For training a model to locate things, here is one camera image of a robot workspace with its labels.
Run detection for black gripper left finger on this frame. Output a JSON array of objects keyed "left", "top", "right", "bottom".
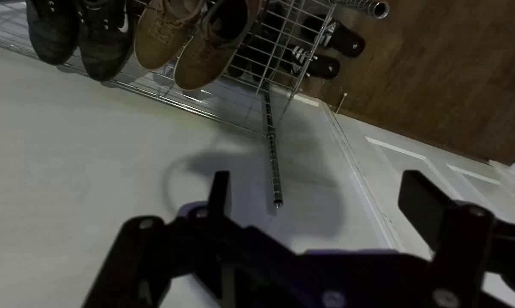
[{"left": 82, "top": 170, "right": 233, "bottom": 308}]

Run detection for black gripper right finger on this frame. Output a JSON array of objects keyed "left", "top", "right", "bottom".
[{"left": 397, "top": 168, "right": 515, "bottom": 308}]

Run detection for white panelled door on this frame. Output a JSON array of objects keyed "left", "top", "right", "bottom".
[{"left": 334, "top": 112, "right": 515, "bottom": 308}]

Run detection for black sneaker white swoosh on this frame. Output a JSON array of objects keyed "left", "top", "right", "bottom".
[{"left": 75, "top": 0, "right": 140, "bottom": 82}]

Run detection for brown suede boot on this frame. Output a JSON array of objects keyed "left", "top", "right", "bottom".
[
  {"left": 132, "top": 0, "right": 209, "bottom": 72},
  {"left": 173, "top": 0, "right": 265, "bottom": 91}
]

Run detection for black slide sandal white stripes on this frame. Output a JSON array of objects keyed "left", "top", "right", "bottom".
[
  {"left": 301, "top": 16, "right": 368, "bottom": 60},
  {"left": 279, "top": 43, "right": 342, "bottom": 82}
]

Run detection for dark grey sneaker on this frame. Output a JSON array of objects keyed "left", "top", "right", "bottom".
[{"left": 24, "top": 0, "right": 81, "bottom": 67}]

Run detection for white door frame trim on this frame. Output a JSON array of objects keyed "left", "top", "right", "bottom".
[{"left": 293, "top": 91, "right": 418, "bottom": 259}]

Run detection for white wire shoe rack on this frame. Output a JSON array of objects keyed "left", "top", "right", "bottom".
[{"left": 0, "top": 0, "right": 392, "bottom": 211}]

